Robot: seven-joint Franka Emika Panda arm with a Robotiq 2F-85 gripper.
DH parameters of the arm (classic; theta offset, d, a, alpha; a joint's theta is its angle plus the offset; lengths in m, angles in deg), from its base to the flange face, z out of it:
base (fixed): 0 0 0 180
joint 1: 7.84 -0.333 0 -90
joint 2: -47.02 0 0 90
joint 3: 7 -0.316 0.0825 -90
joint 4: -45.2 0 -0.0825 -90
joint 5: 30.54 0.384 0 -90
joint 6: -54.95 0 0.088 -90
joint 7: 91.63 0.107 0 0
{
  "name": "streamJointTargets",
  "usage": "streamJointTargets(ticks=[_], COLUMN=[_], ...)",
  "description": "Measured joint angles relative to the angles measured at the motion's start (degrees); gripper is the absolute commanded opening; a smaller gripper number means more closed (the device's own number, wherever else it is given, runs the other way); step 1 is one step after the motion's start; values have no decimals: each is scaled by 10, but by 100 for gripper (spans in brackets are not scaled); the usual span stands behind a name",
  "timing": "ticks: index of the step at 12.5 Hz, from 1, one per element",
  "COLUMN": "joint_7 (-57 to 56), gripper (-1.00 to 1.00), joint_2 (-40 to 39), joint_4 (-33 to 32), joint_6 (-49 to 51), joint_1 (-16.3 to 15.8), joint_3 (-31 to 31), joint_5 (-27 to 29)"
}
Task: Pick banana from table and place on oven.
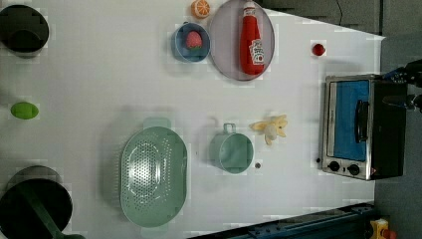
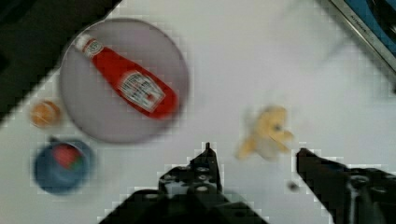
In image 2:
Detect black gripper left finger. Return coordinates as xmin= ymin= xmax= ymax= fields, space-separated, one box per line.
xmin=100 ymin=144 xmax=268 ymax=224

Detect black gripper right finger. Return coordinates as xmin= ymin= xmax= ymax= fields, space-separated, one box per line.
xmin=296 ymin=148 xmax=396 ymax=224

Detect peeled toy banana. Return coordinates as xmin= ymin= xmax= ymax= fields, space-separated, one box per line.
xmin=236 ymin=105 xmax=293 ymax=161

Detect red ketchup bottle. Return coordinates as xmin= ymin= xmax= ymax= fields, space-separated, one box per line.
xmin=75 ymin=35 xmax=178 ymax=119

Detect pink strawberry toy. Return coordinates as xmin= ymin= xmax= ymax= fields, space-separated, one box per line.
xmin=52 ymin=144 xmax=82 ymax=170

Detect blue bowl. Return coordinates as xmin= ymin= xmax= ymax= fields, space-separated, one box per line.
xmin=32 ymin=137 xmax=95 ymax=195

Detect grey round plate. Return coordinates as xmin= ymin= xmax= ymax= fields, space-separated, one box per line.
xmin=59 ymin=19 xmax=190 ymax=144

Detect orange half toy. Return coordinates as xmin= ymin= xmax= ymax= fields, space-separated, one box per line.
xmin=29 ymin=100 xmax=62 ymax=129

